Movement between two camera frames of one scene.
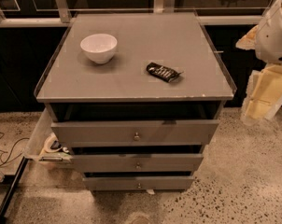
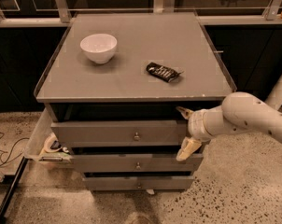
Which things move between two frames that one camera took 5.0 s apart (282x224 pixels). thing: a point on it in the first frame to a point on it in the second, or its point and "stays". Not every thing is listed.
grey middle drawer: [140, 162] stays
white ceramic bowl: [100, 47] stays
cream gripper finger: [248, 41] to [185, 112]
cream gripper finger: [266, 91] to [189, 147]
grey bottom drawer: [138, 183] stays
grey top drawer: [68, 133] stays
